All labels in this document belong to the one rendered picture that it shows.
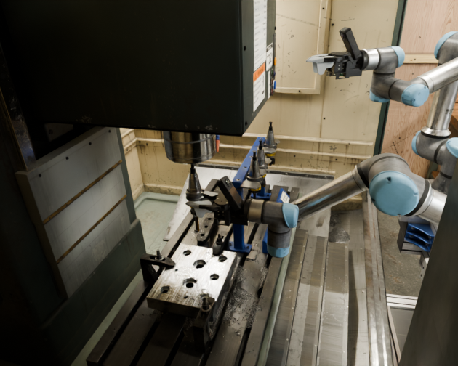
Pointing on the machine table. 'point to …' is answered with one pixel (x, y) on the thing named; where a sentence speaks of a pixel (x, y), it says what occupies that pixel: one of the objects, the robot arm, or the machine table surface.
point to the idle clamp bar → (206, 231)
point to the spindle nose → (189, 147)
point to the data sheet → (259, 32)
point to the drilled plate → (167, 303)
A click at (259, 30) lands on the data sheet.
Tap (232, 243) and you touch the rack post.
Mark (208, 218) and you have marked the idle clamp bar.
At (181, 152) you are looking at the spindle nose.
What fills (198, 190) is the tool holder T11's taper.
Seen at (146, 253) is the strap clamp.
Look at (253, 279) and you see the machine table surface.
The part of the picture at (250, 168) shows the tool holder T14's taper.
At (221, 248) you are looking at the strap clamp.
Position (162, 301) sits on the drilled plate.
